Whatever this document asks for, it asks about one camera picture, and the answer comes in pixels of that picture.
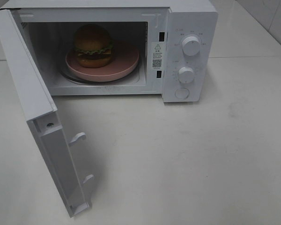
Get round white door button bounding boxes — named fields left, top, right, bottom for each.
left=175, top=88, right=189, bottom=99

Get pink round plate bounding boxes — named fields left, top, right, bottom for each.
left=65, top=40, right=140, bottom=82

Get toy hamburger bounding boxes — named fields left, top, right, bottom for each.
left=74, top=24, right=113, bottom=68

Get white microwave door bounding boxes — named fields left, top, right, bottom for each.
left=0, top=9, right=94, bottom=217

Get lower white timer knob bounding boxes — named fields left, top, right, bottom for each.
left=177, top=67, right=195, bottom=84

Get white microwave oven body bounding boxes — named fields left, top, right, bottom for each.
left=0, top=0, right=218, bottom=102

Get upper white power knob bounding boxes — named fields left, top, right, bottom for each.
left=181, top=34, right=201, bottom=56

